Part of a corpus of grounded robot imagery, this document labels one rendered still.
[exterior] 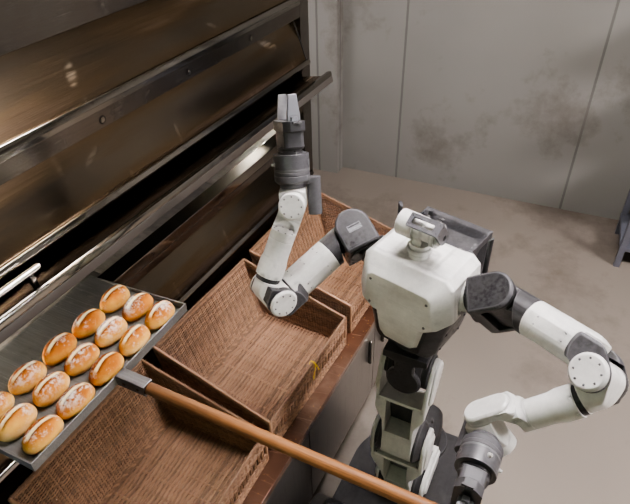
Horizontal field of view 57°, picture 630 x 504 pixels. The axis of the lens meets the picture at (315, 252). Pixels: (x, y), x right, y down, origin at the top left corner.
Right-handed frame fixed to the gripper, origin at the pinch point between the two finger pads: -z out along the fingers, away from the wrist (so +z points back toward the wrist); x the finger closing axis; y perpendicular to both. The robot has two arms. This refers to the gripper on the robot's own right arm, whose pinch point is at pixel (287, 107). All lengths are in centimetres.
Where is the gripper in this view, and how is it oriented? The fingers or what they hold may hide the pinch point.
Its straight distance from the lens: 142.5
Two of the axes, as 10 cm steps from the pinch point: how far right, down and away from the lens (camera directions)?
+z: 0.6, 9.6, 2.8
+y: -9.5, 1.4, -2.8
